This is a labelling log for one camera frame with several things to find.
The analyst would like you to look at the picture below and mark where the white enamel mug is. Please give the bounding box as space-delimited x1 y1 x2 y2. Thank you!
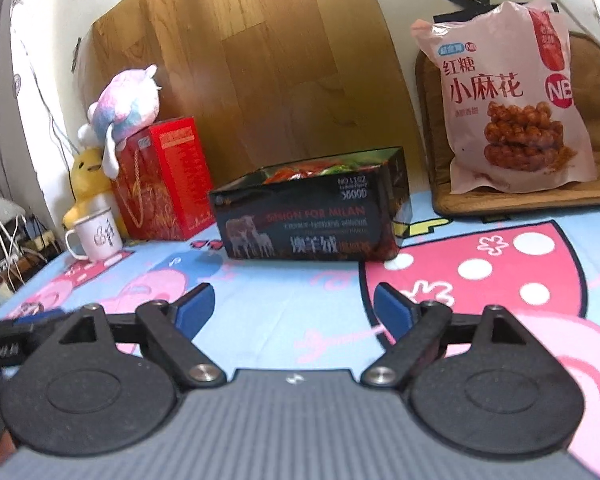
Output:
64 207 124 263

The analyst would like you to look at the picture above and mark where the yellow plush toy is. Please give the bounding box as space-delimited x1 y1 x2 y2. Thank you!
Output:
62 147 131 239

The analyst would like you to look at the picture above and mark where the pink and blue plush toy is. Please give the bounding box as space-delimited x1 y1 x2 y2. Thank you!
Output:
77 64 164 179

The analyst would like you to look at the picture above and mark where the brown seat cushion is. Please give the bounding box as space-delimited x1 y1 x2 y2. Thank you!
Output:
413 31 600 219

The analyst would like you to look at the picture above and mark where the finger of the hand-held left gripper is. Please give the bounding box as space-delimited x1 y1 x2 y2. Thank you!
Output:
7 309 67 332

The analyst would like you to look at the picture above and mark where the large pink snack bag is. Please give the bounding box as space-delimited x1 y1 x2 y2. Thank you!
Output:
410 0 597 196

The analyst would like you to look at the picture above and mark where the orange snack packet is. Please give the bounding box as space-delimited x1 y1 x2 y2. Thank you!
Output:
264 159 342 184

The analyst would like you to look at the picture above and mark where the red gift bag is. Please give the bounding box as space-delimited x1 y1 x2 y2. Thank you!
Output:
112 117 215 241

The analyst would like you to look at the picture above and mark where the grey pillow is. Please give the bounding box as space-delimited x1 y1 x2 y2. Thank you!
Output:
0 189 27 228

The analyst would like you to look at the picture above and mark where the white wire rack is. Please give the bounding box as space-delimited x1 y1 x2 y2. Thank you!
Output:
0 209 48 283

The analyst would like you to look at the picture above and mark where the power strip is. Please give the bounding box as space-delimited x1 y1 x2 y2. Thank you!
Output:
29 231 64 257

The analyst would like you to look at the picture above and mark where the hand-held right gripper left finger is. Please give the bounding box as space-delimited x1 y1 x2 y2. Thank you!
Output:
44 283 227 389

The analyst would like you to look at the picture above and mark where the wooden board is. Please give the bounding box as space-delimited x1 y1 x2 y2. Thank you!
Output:
90 0 432 198

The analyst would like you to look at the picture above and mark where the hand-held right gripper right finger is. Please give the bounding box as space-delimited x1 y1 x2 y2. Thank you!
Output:
360 283 547 387

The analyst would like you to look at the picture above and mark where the cartoon printed blanket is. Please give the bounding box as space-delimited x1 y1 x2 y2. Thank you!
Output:
0 189 600 479

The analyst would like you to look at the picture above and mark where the black cardboard box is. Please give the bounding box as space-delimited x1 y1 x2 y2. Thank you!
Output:
208 147 411 263

